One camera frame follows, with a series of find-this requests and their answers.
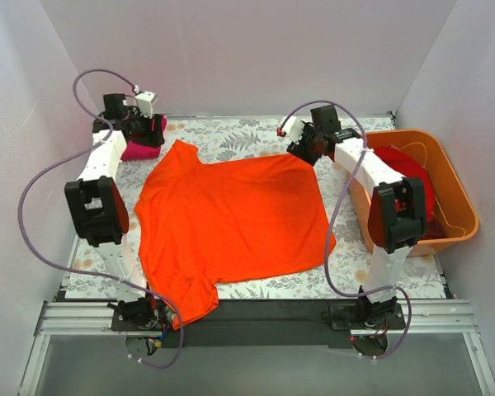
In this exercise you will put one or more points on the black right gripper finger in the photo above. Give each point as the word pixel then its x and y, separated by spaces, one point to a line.
pixel 295 149
pixel 309 158

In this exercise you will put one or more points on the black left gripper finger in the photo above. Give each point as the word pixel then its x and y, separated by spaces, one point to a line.
pixel 157 129
pixel 146 138

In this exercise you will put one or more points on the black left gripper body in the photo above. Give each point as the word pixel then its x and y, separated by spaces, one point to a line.
pixel 153 130

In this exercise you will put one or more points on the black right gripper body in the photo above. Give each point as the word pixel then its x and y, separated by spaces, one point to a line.
pixel 301 149

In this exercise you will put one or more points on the orange t-shirt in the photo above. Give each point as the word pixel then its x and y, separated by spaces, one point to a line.
pixel 205 224

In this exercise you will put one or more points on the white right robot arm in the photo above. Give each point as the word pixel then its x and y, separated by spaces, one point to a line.
pixel 350 146

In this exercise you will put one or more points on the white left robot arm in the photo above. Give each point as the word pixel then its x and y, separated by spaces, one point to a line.
pixel 122 132

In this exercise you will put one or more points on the folded magenta t-shirt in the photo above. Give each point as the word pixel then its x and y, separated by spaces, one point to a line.
pixel 142 152

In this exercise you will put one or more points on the red t-shirt in basket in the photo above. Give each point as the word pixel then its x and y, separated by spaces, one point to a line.
pixel 409 167

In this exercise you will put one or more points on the orange plastic basket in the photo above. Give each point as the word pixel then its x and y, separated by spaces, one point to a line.
pixel 453 185

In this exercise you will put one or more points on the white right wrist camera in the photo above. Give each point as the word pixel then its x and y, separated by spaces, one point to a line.
pixel 292 128

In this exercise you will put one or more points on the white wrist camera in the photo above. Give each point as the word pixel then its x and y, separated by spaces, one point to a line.
pixel 145 101
pixel 292 128

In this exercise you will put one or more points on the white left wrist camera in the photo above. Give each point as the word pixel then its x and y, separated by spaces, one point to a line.
pixel 145 101

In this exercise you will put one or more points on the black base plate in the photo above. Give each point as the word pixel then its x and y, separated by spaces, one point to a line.
pixel 260 322

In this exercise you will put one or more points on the aluminium frame rail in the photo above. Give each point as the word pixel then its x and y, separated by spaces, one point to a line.
pixel 261 347

